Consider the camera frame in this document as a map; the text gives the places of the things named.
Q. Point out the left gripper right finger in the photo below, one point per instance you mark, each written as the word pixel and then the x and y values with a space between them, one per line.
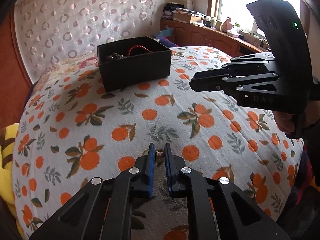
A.
pixel 217 209

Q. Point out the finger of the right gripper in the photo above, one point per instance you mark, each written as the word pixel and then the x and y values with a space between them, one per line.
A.
pixel 225 86
pixel 252 68

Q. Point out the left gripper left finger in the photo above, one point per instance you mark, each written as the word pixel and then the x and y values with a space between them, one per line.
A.
pixel 102 209

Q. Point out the black jewelry box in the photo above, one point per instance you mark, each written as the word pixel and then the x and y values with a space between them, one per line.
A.
pixel 132 61

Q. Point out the right hand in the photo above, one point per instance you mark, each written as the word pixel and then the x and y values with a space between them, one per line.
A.
pixel 287 122

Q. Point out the pink figurine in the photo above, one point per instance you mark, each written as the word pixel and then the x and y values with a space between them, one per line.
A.
pixel 227 25

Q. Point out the wooden side cabinet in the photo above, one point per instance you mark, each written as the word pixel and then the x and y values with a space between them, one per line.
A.
pixel 194 35

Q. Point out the orange print bed sheet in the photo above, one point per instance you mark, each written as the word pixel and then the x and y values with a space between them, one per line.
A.
pixel 74 130

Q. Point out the cardboard box on cabinet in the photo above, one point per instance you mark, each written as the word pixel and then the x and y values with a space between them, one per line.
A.
pixel 186 18

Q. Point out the dark blue blanket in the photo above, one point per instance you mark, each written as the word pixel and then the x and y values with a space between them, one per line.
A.
pixel 164 41

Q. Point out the yellow plush toy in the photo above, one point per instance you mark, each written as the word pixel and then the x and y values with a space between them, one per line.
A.
pixel 8 136

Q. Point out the wooden headboard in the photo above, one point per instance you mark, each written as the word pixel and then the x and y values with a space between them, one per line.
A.
pixel 15 83

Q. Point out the circle pattern sheer curtain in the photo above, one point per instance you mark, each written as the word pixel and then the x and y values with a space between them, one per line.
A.
pixel 50 31

